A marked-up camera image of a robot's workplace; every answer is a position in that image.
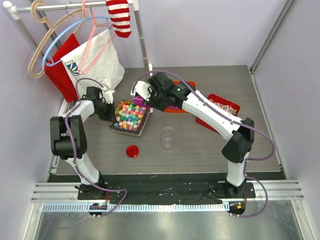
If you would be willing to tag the aluminium rail frame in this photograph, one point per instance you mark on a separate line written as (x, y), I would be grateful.
(276, 213)

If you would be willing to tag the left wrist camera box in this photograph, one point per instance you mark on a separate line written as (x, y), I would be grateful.
(108, 96)

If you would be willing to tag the red lollipop box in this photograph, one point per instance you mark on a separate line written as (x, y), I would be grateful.
(226, 105)

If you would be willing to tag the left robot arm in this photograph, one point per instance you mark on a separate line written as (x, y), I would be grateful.
(68, 138)

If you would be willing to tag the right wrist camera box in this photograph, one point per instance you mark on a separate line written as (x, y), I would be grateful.
(141, 88)

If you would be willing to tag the wooden clothes hanger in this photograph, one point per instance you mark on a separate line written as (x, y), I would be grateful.
(51, 29)

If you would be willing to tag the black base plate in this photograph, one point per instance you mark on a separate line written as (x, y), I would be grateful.
(167, 189)

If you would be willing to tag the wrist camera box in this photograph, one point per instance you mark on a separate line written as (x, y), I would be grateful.
(108, 96)
(141, 88)

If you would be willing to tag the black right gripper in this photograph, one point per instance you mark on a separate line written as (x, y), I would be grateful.
(150, 102)

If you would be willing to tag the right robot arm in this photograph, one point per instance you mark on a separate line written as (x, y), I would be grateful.
(160, 92)

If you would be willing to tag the white cloth bag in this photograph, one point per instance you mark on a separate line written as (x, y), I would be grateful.
(109, 74)

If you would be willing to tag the purple plastic scoop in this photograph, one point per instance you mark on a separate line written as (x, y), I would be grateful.
(139, 101)

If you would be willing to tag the gold tin of star candies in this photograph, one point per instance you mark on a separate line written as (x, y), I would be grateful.
(130, 118)

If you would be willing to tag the pink wire hanger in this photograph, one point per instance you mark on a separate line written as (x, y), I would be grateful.
(99, 47)

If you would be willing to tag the clear plastic jar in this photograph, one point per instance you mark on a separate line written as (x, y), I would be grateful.
(167, 138)

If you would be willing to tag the white clothes rack stand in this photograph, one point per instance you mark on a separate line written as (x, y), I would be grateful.
(15, 11)

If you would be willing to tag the red white striped sock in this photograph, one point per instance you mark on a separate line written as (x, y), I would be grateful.
(119, 14)

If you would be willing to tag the red jar lid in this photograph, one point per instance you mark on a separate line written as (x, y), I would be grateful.
(132, 151)

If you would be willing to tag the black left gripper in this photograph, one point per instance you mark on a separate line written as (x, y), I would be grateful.
(111, 117)

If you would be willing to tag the red cloth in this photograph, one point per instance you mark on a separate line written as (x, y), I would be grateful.
(57, 73)

